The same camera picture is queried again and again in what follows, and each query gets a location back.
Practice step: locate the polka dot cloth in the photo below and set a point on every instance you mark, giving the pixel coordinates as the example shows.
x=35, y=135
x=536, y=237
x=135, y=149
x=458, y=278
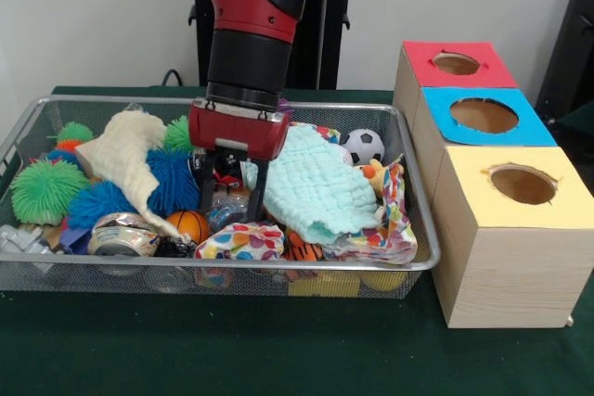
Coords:
x=394, y=238
x=241, y=240

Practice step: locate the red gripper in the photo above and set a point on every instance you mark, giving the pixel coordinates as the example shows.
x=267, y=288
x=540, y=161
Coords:
x=236, y=134

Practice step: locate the mini orange basketball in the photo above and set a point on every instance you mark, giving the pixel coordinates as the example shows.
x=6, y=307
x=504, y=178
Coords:
x=188, y=225

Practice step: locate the clear plastic packet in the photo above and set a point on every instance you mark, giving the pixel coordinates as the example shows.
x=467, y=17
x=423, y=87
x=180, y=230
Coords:
x=227, y=211

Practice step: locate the small soccer ball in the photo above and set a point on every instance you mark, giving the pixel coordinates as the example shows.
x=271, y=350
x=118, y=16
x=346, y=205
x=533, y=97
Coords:
x=366, y=145

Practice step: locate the green spiky ball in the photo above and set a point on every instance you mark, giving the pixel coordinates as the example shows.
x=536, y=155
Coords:
x=44, y=192

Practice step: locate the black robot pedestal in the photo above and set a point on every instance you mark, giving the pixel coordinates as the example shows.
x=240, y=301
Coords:
x=325, y=43

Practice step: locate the cream muslin cloth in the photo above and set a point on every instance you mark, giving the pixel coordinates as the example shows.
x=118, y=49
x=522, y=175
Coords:
x=125, y=150

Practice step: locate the crushed cream can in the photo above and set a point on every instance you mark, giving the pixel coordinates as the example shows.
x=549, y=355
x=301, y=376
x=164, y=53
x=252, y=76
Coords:
x=118, y=238

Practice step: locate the mint green muslin cloth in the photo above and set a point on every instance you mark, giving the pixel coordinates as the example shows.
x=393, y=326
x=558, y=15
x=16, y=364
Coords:
x=320, y=182

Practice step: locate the wooden three-hole box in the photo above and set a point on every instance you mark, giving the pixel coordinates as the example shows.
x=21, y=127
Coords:
x=510, y=266

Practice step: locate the dark green table cloth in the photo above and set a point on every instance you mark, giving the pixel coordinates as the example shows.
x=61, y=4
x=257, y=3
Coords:
x=580, y=118
x=232, y=349

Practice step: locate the black upright stand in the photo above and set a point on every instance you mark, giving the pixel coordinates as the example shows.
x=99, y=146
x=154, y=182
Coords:
x=571, y=43

